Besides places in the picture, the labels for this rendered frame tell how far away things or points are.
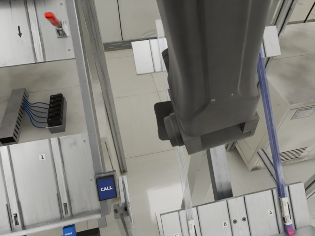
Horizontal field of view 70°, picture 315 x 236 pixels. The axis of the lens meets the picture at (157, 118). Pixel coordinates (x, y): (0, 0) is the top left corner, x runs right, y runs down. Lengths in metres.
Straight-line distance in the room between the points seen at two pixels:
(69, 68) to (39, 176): 0.71
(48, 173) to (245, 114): 0.50
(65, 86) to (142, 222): 0.80
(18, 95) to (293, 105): 1.12
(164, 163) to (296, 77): 0.87
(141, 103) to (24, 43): 1.32
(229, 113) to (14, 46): 0.54
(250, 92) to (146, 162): 1.35
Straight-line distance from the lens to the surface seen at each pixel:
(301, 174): 1.70
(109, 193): 0.54
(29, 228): 0.63
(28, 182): 0.62
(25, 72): 1.28
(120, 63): 2.31
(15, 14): 0.66
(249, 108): 0.18
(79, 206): 0.61
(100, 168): 0.57
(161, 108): 0.38
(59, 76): 1.18
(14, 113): 1.00
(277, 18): 1.07
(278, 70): 1.27
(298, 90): 1.18
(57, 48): 0.61
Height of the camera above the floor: 1.27
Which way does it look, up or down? 48 degrees down
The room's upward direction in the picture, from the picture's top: straight up
